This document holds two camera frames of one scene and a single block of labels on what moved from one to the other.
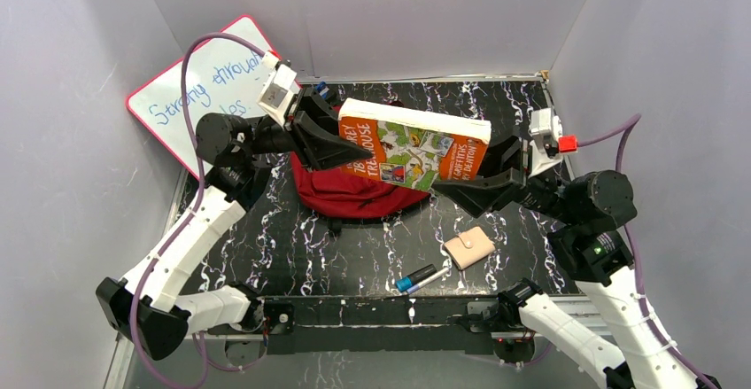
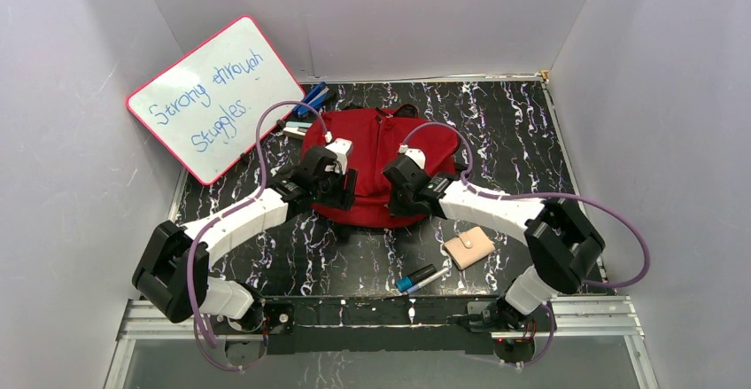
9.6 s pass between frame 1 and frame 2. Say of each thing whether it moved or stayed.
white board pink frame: stayed
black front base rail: stayed
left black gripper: moved
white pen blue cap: stayed
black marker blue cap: stayed
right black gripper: moved
